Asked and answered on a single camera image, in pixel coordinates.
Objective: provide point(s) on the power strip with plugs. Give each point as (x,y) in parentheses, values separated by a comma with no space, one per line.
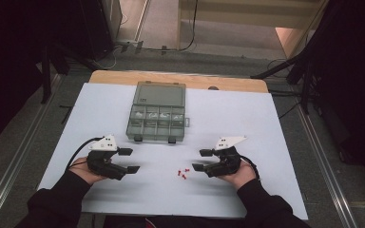
(130,45)

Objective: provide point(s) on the dark round table grommet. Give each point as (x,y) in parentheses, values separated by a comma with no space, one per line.
(213,88)

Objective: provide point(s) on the black tripod stand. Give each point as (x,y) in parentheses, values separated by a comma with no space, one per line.
(285,65)

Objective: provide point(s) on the person's right hand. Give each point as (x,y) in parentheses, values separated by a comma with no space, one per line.
(242,175)

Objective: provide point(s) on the dark cabinet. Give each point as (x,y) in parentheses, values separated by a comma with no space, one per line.
(98,25)

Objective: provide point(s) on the metal floor rail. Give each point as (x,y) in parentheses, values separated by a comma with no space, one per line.
(15,158)
(326,164)

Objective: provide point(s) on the light wooden panel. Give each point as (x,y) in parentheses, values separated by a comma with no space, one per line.
(286,39)

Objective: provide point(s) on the white table mat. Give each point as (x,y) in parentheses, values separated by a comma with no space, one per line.
(234,120)

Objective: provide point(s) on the grey transparent compartment box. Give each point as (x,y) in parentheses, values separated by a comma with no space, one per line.
(158,95)

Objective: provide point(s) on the person's left hand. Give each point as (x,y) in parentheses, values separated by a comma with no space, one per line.
(84,172)

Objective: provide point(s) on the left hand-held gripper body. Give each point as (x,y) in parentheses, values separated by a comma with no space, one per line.
(101,164)

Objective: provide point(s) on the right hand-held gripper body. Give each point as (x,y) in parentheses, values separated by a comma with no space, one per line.
(226,164)

